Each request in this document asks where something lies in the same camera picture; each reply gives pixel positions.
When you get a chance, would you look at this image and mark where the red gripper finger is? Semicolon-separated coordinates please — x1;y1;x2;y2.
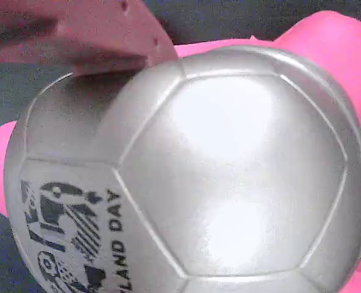
0;0;179;78

